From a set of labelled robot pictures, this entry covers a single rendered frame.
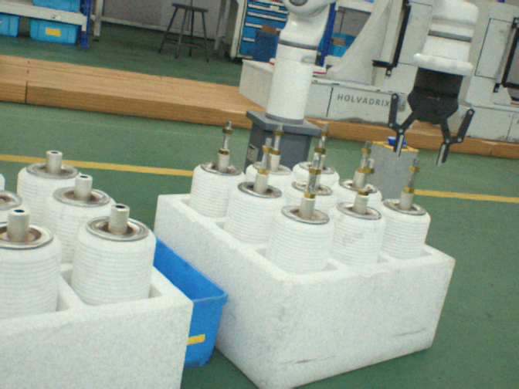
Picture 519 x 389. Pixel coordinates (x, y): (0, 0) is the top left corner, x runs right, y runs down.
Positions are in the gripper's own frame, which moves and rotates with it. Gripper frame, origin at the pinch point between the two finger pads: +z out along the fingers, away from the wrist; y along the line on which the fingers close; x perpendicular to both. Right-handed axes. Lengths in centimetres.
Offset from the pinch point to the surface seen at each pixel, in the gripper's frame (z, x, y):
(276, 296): 19.8, 28.6, 14.2
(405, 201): 8.5, 1.2, 0.2
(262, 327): 25.6, 27.7, 15.5
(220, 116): 31, -163, 91
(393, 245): 15.6, 4.9, 0.4
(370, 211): 9.9, 8.5, 5.3
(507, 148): 30, -260, -45
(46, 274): 13, 54, 35
